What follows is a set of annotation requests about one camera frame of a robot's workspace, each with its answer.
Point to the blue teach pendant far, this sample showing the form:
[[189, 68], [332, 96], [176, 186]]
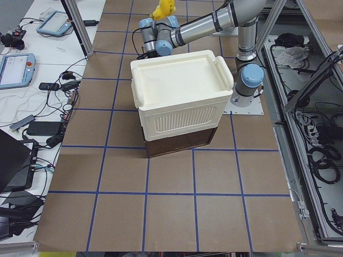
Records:
[[56, 24]]

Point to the black laptop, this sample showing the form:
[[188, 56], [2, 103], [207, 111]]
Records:
[[18, 158]]

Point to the blue teach pendant near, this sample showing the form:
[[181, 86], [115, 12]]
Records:
[[17, 70]]

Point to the aluminium frame post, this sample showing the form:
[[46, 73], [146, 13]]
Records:
[[72, 11]]

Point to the black power adapter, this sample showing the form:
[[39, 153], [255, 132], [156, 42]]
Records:
[[43, 128]]

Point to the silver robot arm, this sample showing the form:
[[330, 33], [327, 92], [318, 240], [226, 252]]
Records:
[[162, 33]]

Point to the cream plastic storage box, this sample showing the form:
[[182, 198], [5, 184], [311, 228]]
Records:
[[180, 94]]

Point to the blue teach pendant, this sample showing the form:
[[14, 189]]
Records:
[[56, 24], [17, 70]]

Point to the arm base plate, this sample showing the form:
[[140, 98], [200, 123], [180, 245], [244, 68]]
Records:
[[244, 105]]

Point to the yellow plush dinosaur toy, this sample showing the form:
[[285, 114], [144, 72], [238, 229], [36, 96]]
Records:
[[164, 9]]

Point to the white cloth rag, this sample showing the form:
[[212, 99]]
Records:
[[293, 57]]

